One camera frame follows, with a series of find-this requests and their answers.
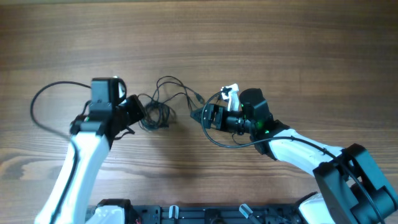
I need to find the black USB cable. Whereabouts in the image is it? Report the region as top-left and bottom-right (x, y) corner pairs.
(136, 75), (206, 131)

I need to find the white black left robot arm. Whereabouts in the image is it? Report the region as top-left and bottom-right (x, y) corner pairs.
(34, 77), (145, 223)

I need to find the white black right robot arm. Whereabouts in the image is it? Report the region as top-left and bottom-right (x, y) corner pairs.
(190, 86), (397, 223)

